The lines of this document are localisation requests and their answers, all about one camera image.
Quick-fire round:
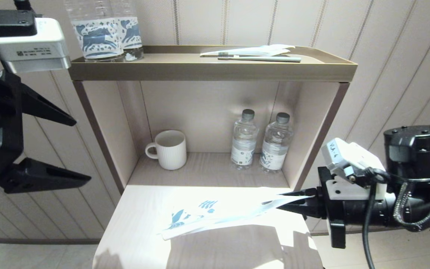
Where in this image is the blue horse print pouch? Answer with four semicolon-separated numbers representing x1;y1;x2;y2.
161;187;314;241

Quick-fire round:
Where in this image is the small clear water bottle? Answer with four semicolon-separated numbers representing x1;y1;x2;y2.
259;112;295;173
231;109;258;170

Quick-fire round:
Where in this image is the large horse label water bottle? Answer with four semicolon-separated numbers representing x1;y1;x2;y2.
110;0;144;61
63;0;125;62

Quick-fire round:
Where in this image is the white ribbed mug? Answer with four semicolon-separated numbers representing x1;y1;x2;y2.
145;130;187;171

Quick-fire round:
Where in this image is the pale green toothbrush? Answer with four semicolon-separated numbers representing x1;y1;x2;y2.
217;52;302;63

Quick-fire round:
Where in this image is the white paper wrapper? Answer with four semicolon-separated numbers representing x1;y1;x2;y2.
200;44;296;57

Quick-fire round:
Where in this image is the brown shelf unit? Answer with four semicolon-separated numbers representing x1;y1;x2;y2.
68;45;358;195

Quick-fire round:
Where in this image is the black right camera cable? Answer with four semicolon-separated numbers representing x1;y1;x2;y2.
362;168;390;269

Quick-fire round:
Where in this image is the white right camera bracket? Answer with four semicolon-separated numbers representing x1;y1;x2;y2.
327;175;387;202

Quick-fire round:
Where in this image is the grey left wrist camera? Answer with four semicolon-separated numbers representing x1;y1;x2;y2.
0;17;72;74

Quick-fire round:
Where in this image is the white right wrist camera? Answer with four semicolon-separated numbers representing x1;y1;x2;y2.
321;138;386;180

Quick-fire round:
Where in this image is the braided black right arm cable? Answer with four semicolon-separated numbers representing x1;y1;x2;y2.
393;181;430;232

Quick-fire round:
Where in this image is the black left camera bracket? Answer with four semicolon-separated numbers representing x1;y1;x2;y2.
0;0;38;38

